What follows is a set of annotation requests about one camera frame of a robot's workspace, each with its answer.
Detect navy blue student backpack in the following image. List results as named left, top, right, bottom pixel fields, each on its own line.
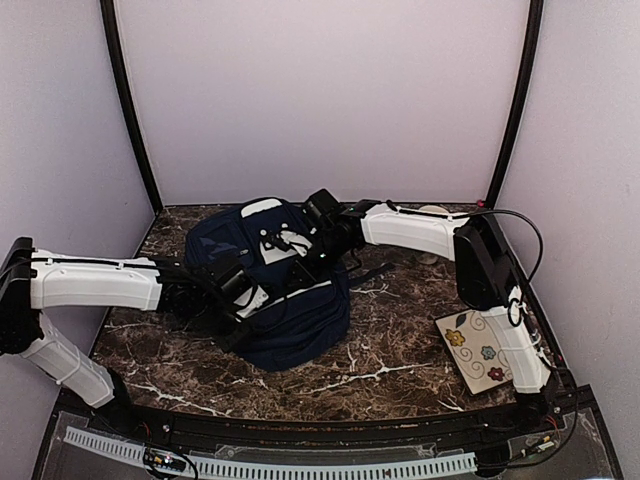
left=185, top=198, right=394, bottom=372

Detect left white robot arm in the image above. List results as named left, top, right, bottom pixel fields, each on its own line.
left=1, top=237, right=268, bottom=436

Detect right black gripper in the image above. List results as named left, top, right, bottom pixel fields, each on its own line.
left=285, top=233, right=355, bottom=290

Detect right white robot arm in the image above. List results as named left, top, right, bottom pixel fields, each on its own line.
left=290, top=189, right=552, bottom=434

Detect square floral ceramic plate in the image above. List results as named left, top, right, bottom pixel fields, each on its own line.
left=435, top=310, right=513, bottom=395

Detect right black frame post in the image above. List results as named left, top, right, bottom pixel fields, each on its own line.
left=484, top=0, right=544, bottom=209

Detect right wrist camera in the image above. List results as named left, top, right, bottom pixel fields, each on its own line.
left=276, top=230, right=312, bottom=257

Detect cream floral ceramic mug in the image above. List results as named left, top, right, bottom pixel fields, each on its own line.
left=417, top=203, right=446, bottom=266

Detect black frame post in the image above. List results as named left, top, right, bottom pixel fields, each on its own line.
left=99, top=0, right=164, bottom=215
left=484, top=0, right=544, bottom=209

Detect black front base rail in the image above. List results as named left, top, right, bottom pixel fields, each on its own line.
left=32, top=386, right=623, bottom=479

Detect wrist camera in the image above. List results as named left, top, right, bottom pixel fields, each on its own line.
left=233, top=285, right=270, bottom=319
left=276, top=230, right=312, bottom=257

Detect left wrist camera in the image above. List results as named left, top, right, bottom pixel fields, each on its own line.
left=233, top=285, right=270, bottom=319

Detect grey slotted cable duct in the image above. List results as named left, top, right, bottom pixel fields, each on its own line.
left=63, top=427, right=478, bottom=479

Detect left black frame post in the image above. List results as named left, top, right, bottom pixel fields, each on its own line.
left=99, top=0, right=164, bottom=215

